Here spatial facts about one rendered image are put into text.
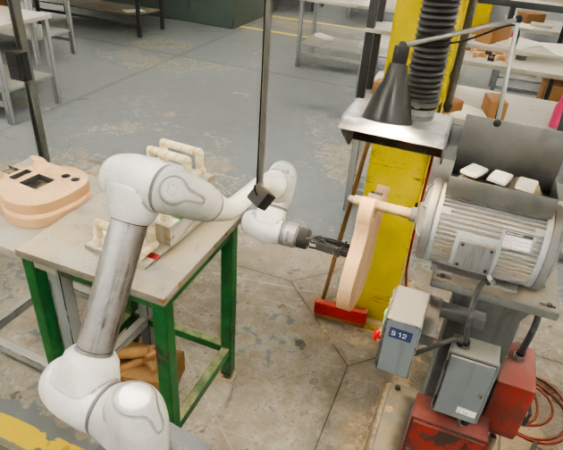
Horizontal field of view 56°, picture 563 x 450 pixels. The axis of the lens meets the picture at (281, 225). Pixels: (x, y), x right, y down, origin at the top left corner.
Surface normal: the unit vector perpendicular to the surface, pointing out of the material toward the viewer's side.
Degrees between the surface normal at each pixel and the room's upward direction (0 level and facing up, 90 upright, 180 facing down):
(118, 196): 65
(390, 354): 90
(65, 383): 57
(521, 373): 0
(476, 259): 90
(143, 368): 0
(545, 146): 90
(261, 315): 0
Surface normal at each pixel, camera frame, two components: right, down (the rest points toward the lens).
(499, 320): -0.37, 0.48
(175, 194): -0.18, -0.10
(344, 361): 0.07, -0.84
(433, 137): -0.18, -0.36
